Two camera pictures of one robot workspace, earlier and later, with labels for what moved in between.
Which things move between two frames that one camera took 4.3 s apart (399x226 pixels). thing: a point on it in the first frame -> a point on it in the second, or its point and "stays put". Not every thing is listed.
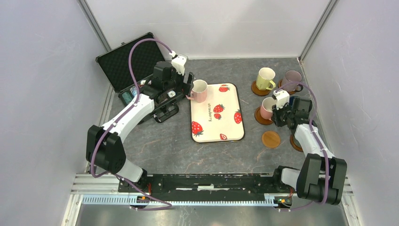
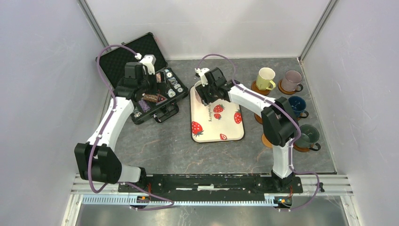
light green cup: (264, 79) stays put
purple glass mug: (291, 76) stays put
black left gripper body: (177, 84) -> (148, 84)
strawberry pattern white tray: (219, 118) stays put
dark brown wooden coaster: (257, 92) stays put
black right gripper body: (282, 116) -> (209, 91)
